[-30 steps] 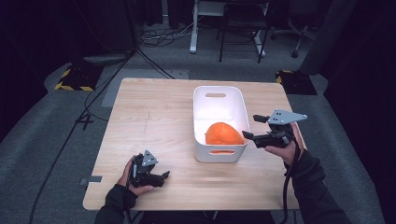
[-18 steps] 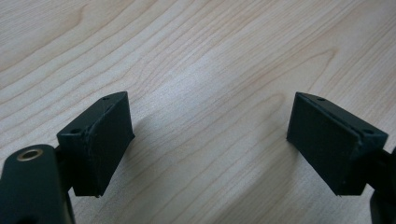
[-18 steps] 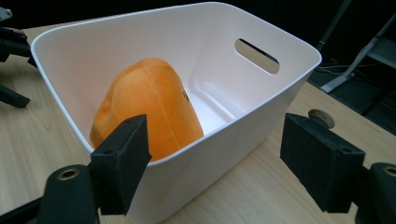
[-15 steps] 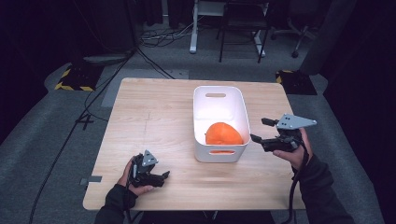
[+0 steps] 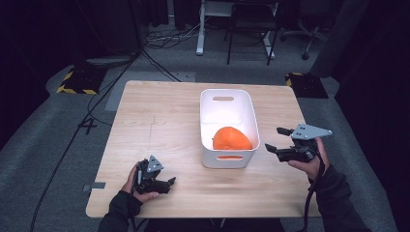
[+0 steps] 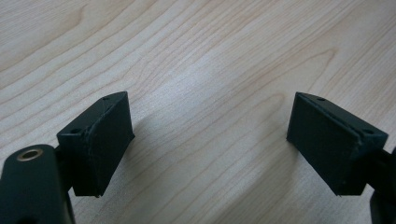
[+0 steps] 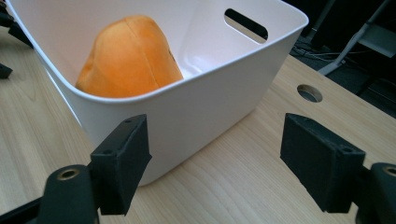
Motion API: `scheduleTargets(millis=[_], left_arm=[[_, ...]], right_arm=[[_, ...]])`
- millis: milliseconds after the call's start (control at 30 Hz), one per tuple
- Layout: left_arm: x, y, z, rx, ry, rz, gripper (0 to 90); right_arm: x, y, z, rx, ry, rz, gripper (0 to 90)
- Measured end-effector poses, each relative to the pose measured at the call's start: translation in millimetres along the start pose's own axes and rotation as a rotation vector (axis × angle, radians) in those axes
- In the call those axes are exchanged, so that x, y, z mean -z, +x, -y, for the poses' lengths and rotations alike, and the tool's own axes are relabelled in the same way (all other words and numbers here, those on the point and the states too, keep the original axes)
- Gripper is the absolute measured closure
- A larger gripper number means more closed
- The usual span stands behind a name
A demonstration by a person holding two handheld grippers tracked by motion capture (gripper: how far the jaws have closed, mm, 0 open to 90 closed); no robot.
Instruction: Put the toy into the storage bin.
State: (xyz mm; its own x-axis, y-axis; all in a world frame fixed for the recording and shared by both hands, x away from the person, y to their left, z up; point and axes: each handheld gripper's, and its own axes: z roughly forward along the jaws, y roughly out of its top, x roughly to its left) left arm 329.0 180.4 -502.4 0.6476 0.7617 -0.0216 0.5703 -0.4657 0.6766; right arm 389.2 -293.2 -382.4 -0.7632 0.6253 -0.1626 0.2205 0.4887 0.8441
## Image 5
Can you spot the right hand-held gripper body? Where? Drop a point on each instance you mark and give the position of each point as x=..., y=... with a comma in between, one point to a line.
x=303, y=141

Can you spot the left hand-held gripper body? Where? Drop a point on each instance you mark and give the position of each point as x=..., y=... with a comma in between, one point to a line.
x=150, y=177

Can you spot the orange plush toy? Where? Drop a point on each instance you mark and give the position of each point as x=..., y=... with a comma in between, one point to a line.
x=231, y=139

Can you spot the white plastic storage bin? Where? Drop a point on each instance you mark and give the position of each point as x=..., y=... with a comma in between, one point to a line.
x=225, y=106

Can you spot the person's left hand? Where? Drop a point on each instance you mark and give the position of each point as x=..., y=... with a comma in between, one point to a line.
x=130, y=185

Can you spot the person's right hand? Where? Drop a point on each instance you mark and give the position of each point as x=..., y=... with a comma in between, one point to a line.
x=311, y=167

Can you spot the grey tape piece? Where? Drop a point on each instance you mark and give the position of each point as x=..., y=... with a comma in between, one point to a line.
x=95, y=186

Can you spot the office chair with casters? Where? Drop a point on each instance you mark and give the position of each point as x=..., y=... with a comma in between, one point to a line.
x=306, y=32

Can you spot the black metal chair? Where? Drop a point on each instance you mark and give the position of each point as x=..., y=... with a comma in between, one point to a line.
x=253, y=25

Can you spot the black yellow striped base plate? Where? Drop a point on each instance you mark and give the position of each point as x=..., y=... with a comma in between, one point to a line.
x=80, y=80
x=304, y=84

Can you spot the white desk frame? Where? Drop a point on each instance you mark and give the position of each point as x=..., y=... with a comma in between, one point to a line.
x=203, y=29

